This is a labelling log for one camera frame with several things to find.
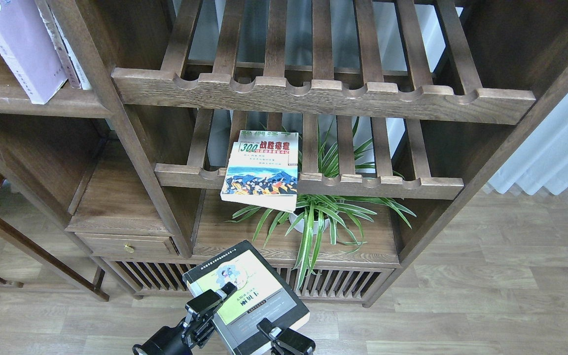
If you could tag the green blue illustrated book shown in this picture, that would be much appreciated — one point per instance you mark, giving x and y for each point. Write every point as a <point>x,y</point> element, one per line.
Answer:
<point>263,170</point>

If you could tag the green spider plant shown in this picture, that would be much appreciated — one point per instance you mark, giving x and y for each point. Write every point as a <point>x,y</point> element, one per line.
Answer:
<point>319,215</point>

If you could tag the white standing book on shelf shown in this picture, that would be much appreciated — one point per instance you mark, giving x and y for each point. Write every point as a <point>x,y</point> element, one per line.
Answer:
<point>75,73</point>

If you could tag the brass drawer knob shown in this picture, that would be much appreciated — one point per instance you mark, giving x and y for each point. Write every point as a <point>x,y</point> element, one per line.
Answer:
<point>129,248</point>

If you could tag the dark wooden bookshelf unit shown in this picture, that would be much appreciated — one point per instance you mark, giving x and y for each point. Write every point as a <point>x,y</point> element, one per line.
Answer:
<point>426,98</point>

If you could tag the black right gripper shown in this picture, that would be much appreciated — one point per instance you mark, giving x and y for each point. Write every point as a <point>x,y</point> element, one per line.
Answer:
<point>286,341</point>

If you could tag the yellow grey thick book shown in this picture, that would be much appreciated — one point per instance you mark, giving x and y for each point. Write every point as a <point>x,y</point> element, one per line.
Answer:
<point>261,293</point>

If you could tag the pale lilac white book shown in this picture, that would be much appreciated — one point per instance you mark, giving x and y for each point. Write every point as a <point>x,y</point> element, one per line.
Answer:
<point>26,47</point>

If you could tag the white curtain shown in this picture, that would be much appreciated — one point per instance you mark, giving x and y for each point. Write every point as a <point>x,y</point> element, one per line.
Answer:
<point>542,159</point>

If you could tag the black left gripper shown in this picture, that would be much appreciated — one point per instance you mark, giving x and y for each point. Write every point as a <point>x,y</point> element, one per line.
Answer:
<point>194,330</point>

